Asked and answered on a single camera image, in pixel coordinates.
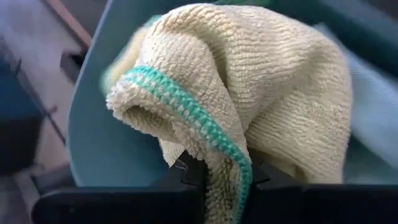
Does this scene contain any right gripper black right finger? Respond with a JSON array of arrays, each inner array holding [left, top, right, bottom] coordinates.
[[247, 149, 398, 224]]

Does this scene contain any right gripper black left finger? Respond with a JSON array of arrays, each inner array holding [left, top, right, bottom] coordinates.
[[30, 151, 208, 224]]

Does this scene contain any pale yellow towel green trim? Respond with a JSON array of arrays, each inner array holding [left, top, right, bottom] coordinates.
[[99, 2, 354, 224]]

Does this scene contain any blue plastic basket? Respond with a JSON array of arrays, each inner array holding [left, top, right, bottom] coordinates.
[[67, 0, 398, 188]]

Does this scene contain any light blue towel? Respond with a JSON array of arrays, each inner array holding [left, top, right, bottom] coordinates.
[[313, 23, 398, 170]]

